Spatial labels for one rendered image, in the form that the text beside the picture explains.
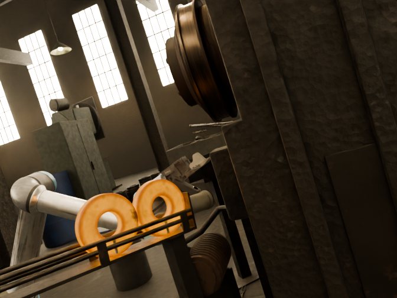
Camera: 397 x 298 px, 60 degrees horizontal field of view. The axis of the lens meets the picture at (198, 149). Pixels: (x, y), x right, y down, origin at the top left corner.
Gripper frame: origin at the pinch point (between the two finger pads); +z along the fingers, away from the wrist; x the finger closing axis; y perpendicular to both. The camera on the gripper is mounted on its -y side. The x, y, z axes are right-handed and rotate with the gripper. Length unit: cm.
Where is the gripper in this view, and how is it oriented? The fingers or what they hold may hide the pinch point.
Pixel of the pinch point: (209, 159)
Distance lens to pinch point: 137.8
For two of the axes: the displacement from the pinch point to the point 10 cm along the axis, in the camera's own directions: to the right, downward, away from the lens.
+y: -5.7, -8.2, 0.3
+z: 7.8, -5.6, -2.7
